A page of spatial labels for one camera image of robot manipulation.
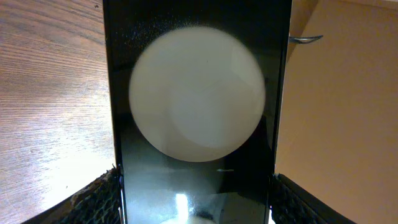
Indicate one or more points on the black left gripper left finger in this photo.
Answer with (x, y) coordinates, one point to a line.
(98, 202)

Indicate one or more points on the black Galaxy flip phone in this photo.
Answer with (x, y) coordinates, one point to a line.
(195, 100)

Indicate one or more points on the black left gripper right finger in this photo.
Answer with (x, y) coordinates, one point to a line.
(290, 203)

